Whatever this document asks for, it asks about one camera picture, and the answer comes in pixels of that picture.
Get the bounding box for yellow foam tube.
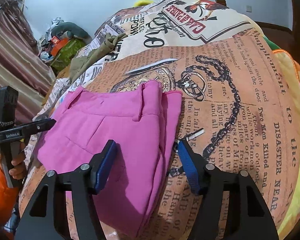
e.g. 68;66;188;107
134;0;154;7

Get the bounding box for orange box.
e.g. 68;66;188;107
50;36;69;57

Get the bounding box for grey plush pillow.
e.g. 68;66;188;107
51;22;90;39

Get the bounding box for striped pink curtain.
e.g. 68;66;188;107
0;0;55;124

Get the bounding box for orange sleeve forearm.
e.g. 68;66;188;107
0;169;19;226

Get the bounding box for wall socket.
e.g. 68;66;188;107
246;5;252;12

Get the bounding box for wooden bed post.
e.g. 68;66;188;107
215;0;227;7

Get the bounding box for newspaper print bed blanket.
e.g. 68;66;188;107
19;0;300;239

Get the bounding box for pink pants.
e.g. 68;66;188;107
37;80;183;238

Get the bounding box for left hand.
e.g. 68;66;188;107
0;142;27;180

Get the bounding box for olive green folded pants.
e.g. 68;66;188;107
69;33;128;84

